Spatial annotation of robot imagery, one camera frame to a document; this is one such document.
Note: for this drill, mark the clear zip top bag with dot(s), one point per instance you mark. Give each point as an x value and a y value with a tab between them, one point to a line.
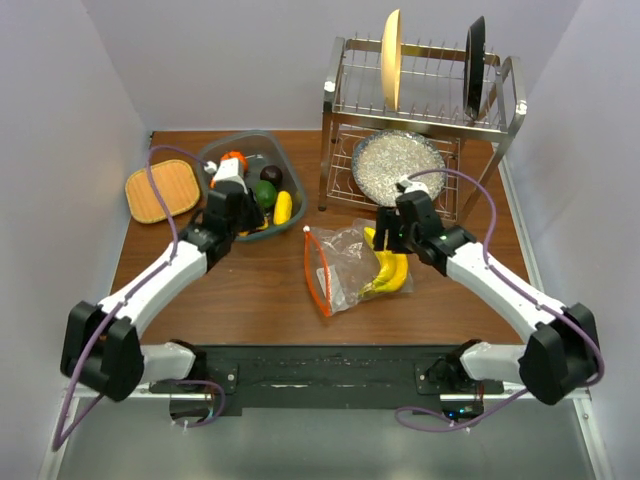
337	264

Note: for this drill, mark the yellow fake squash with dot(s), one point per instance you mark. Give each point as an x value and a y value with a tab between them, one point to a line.
255	230

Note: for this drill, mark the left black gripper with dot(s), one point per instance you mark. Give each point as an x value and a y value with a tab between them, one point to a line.
256	215

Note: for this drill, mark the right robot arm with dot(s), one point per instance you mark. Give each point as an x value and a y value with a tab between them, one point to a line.
559	351

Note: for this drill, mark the yellow fake banana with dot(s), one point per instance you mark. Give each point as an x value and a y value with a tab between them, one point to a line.
393	270

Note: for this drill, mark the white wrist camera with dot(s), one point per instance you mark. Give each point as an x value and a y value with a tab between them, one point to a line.
229	170
406	185

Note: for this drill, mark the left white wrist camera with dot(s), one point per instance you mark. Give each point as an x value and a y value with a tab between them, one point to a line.
229	170

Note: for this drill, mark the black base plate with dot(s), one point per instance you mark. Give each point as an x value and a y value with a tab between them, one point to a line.
382	377

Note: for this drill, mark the beige wooden plate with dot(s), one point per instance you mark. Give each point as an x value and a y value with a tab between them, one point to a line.
391	59

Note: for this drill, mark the dark purple fake plum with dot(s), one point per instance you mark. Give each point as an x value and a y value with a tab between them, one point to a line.
273	174

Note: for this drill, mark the steel dish rack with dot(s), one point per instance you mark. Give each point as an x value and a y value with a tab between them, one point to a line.
430	103

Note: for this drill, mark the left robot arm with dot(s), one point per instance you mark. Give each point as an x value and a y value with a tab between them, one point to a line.
102	348

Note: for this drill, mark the small orange fake pumpkin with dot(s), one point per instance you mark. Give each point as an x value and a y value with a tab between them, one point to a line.
240	157

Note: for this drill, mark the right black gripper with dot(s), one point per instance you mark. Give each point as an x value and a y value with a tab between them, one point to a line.
388	218

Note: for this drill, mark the woven bamboo coaster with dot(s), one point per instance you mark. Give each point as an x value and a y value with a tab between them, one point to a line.
176	192

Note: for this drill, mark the yellow fake corn cob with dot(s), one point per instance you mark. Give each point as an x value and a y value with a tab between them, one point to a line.
283	208

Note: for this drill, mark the green fake lime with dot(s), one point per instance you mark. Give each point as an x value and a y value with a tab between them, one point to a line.
266	194

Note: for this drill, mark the clear plastic container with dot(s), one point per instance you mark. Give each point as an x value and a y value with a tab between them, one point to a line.
262	149

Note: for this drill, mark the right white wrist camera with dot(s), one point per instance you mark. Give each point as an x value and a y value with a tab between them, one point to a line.
406	185

